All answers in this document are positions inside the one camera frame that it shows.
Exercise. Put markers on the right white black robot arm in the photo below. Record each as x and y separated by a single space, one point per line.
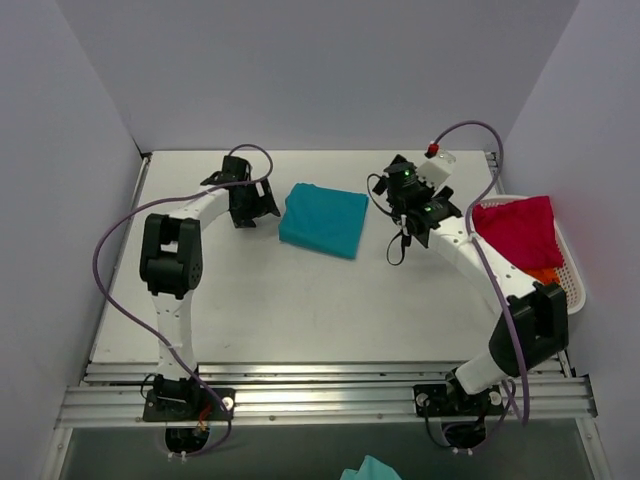
532 318

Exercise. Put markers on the white plastic basket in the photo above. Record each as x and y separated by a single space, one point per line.
569 277

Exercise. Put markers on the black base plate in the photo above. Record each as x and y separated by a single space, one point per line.
442 400
188 406

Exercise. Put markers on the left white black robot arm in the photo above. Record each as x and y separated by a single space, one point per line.
172 265

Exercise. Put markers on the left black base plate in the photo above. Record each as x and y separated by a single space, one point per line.
188 406

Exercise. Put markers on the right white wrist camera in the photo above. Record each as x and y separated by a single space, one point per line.
438 166

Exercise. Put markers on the teal t shirt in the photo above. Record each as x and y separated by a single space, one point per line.
324 220

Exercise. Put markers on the aluminium rail frame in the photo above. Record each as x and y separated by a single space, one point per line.
323 355

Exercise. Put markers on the magenta t shirt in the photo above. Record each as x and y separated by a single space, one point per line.
522 231

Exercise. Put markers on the light teal cloth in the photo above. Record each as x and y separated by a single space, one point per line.
371 469

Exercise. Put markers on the orange t shirt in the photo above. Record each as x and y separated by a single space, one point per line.
545 276

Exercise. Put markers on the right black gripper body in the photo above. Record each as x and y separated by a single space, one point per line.
386 191

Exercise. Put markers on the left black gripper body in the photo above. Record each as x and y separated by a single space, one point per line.
255 201

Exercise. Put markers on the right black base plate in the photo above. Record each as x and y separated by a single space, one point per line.
442 400

